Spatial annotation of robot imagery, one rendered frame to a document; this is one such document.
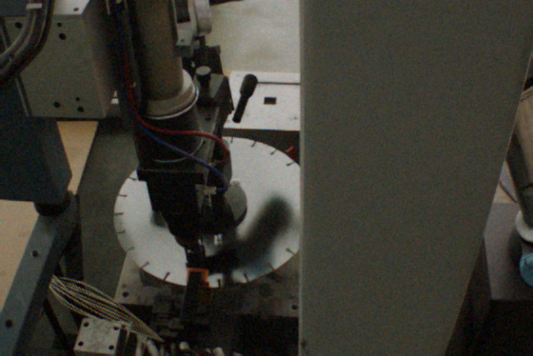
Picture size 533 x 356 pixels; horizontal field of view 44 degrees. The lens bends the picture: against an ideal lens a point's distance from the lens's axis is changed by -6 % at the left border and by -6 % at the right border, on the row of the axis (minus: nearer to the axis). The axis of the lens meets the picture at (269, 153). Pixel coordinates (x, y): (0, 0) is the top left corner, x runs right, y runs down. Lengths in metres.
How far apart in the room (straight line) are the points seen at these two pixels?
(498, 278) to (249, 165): 0.51
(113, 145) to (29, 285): 0.68
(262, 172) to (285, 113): 0.22
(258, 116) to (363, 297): 1.22
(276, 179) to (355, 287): 1.01
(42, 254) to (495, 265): 0.82
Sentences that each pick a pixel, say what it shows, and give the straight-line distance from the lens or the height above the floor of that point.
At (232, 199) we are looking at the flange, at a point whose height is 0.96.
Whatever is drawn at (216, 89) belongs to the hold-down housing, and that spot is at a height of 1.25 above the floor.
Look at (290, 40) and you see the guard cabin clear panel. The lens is 1.47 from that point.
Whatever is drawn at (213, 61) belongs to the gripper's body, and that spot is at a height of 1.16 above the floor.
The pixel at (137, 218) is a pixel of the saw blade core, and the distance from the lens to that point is 1.14.
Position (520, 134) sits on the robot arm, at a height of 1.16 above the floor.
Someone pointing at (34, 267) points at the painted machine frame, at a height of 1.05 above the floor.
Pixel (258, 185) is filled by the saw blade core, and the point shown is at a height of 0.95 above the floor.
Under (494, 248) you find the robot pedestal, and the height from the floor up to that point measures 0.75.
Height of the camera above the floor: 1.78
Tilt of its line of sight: 43 degrees down
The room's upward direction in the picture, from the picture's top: 2 degrees counter-clockwise
